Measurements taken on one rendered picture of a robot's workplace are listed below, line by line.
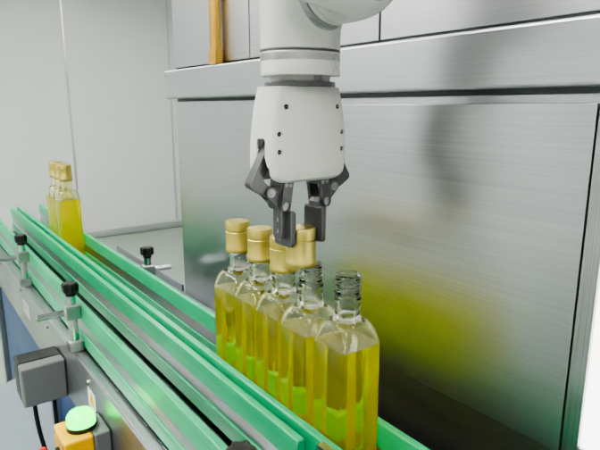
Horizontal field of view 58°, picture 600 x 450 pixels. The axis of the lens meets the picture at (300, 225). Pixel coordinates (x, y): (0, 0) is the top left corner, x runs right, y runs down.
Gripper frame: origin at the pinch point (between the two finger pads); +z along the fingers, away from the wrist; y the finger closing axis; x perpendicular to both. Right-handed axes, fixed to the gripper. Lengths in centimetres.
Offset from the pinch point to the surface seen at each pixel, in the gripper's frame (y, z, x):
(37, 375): 19, 37, -58
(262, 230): -1.3, 2.7, -9.8
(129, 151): -187, 40, -587
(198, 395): 4.6, 28.0, -18.3
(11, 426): 22, 61, -85
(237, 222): -1.0, 2.6, -15.8
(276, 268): -0.1, 6.3, -4.9
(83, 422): 17, 34, -32
